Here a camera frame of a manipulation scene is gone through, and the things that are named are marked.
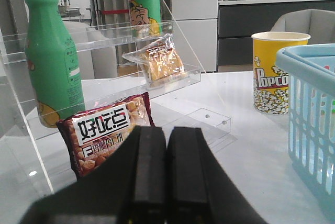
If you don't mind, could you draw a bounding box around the green plastic drink bottle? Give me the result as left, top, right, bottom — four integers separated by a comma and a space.
25, 0, 85, 128

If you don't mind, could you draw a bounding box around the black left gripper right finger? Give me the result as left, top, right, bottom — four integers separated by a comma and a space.
167, 127, 266, 223

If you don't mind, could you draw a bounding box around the packaged bread slice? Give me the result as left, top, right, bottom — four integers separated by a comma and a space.
122, 33, 185, 83

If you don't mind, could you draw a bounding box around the green cartoon drink bottle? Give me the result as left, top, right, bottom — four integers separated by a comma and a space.
128, 0, 161, 35

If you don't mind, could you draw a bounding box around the white cabinet column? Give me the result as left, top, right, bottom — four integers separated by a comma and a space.
171, 0, 218, 72

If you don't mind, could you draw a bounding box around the light blue plastic basket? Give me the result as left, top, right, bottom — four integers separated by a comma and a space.
275, 43, 334, 223

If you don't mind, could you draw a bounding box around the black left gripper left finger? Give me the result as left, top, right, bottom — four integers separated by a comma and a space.
20, 127, 165, 223

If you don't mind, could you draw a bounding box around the red peanut snack packet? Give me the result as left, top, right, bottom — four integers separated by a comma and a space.
57, 92, 154, 179

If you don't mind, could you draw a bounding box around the grey armchair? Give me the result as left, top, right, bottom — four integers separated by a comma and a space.
271, 9, 334, 44

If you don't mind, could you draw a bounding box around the clear acrylic display shelf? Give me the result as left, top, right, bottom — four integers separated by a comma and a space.
0, 0, 232, 196

